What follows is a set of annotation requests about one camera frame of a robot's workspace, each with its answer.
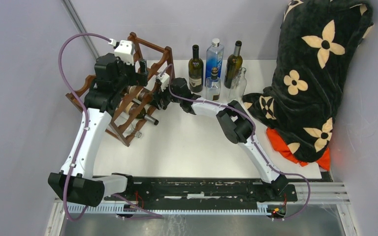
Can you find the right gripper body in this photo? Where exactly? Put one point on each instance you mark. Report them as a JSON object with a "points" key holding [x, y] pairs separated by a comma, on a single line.
{"points": [[166, 96]]}

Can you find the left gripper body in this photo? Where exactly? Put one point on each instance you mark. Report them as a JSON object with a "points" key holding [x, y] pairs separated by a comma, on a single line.
{"points": [[135, 78]]}

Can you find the brown wooden wine rack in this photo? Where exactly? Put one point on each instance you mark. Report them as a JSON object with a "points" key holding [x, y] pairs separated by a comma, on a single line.
{"points": [[127, 97]]}

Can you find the green wine bottle brown label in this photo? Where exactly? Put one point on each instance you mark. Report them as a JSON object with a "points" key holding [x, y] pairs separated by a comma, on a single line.
{"points": [[132, 108]]}

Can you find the clear square bottle black cap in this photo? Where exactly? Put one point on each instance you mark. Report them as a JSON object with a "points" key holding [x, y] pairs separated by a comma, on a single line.
{"points": [[213, 85]]}

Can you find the blue square glass bottle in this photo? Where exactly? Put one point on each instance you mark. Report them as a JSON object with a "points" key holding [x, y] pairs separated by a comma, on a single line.
{"points": [[214, 57]]}

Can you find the clear round glass bottle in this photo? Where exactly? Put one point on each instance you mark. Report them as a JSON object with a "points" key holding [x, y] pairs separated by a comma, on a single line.
{"points": [[238, 86]]}

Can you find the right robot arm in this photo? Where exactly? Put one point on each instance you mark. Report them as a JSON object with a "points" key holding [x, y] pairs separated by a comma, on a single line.
{"points": [[235, 123]]}

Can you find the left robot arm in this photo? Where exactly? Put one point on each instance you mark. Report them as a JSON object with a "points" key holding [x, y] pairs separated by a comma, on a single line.
{"points": [[75, 181]]}

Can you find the aluminium corner profile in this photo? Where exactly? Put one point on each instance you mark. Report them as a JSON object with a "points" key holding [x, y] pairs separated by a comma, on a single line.
{"points": [[69, 6]]}

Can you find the orange cloth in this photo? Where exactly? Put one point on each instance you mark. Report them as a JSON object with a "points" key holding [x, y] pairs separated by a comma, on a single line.
{"points": [[280, 146]]}

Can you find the black floral blanket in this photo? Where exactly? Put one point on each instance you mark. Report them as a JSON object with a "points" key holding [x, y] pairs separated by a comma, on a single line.
{"points": [[317, 42]]}

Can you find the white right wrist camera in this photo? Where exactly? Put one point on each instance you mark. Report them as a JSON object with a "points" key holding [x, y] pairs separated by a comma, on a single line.
{"points": [[163, 79]]}

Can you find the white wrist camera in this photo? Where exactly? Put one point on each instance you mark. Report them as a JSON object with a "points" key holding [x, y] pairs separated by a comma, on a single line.
{"points": [[163, 79], [124, 49]]}

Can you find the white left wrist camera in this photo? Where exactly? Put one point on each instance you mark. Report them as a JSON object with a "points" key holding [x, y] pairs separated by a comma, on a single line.
{"points": [[124, 49]]}

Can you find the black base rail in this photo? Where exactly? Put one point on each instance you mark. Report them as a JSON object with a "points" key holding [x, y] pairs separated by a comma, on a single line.
{"points": [[214, 196]]}

